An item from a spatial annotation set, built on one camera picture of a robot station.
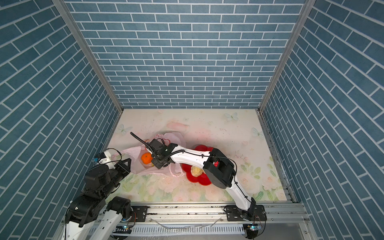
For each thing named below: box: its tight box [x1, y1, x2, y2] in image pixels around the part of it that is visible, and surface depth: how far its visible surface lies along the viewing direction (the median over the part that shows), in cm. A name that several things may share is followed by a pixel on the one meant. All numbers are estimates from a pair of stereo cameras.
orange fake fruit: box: [141, 152, 153, 165], surface depth 91 cm
